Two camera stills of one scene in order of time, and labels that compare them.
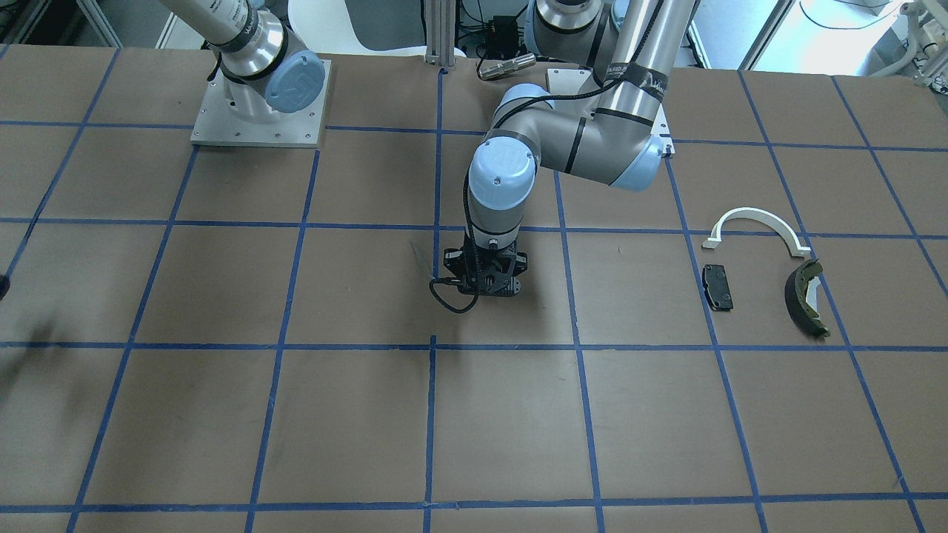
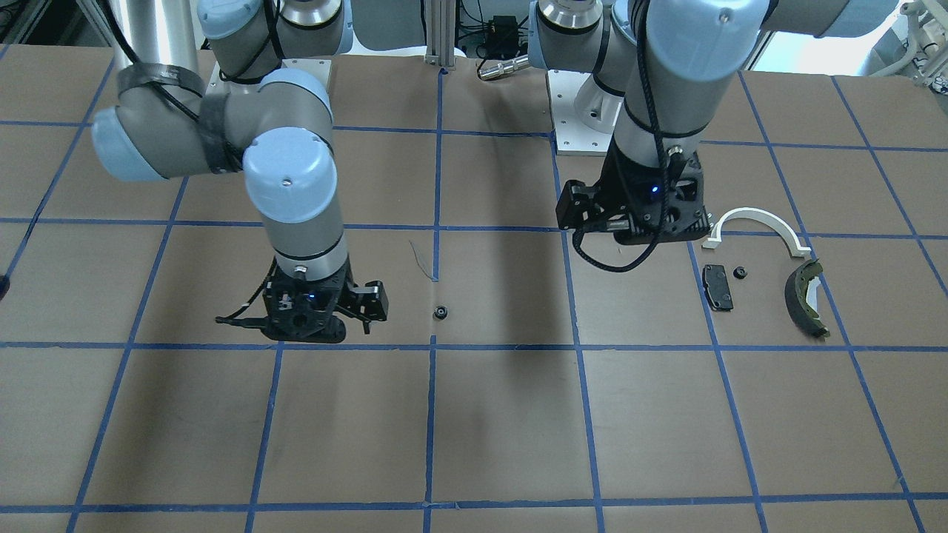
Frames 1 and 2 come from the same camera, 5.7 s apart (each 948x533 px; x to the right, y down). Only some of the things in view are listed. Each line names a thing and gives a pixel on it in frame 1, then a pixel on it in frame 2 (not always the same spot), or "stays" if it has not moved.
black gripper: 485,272 to 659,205
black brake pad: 716,288 stays
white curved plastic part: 785,229 stays
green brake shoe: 800,313 stays
